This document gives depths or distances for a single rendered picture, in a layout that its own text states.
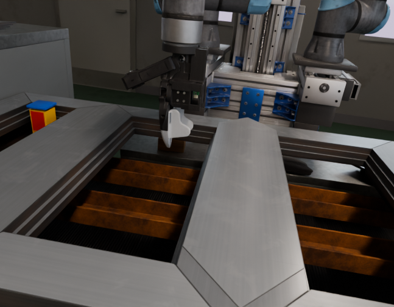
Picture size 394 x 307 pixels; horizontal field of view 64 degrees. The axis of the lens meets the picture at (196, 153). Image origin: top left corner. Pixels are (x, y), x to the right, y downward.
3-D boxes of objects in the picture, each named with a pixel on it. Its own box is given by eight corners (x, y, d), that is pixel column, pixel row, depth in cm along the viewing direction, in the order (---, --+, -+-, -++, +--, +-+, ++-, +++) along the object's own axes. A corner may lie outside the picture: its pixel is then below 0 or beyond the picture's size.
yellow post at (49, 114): (52, 169, 100) (45, 111, 91) (38, 167, 100) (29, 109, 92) (61, 162, 104) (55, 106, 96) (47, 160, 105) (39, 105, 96)
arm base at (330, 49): (301, 54, 133) (307, 29, 129) (338, 58, 131) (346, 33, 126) (304, 59, 120) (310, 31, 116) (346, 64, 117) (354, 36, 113)
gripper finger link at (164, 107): (165, 133, 62) (167, 89, 58) (158, 132, 62) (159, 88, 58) (171, 125, 66) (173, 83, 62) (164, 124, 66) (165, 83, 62)
